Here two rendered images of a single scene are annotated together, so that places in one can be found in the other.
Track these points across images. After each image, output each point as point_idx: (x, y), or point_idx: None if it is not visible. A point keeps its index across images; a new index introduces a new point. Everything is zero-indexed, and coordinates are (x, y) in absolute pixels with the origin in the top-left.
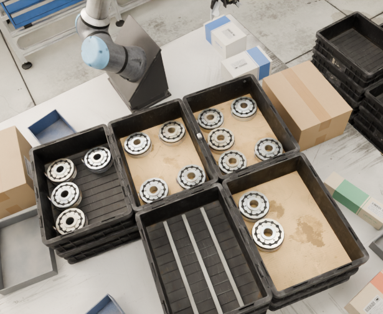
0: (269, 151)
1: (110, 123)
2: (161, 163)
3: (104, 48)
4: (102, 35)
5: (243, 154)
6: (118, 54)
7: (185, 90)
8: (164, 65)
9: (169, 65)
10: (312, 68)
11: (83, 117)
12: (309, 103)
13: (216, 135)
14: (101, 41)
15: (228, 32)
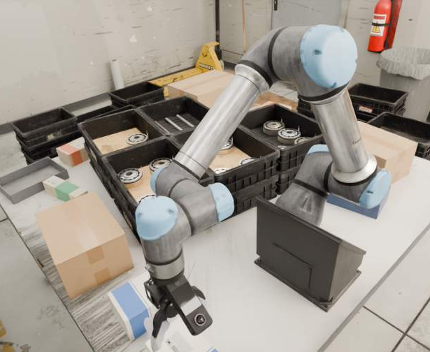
0: (129, 171)
1: (276, 151)
2: (224, 163)
3: (310, 150)
4: (327, 160)
5: (151, 168)
6: (300, 168)
7: (237, 273)
8: (286, 309)
9: (278, 311)
10: (56, 253)
11: (349, 223)
12: (77, 213)
13: None
14: (318, 148)
15: (178, 348)
